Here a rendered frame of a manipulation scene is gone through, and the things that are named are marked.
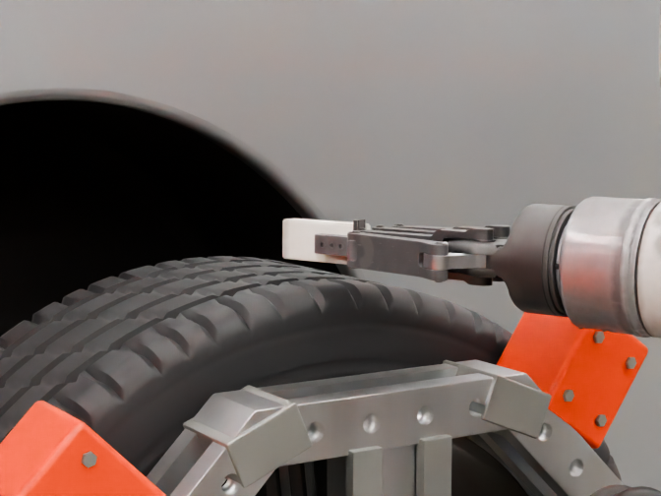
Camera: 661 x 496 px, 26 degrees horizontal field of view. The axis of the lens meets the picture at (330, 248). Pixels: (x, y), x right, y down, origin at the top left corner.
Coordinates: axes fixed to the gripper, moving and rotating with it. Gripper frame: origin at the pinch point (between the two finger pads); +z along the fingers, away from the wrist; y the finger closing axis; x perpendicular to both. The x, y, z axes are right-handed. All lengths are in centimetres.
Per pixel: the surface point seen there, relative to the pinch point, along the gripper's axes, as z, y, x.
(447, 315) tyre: -6.8, 6.7, -5.8
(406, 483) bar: -10.2, -4.9, -15.8
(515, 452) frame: -12.2, 8.2, -16.0
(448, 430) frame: -11.9, -2.3, -12.3
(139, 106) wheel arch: 32.5, 16.5, 9.4
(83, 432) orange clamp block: -0.5, -26.9, -9.2
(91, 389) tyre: 6.6, -18.5, -8.9
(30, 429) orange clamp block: 4.6, -26.2, -9.9
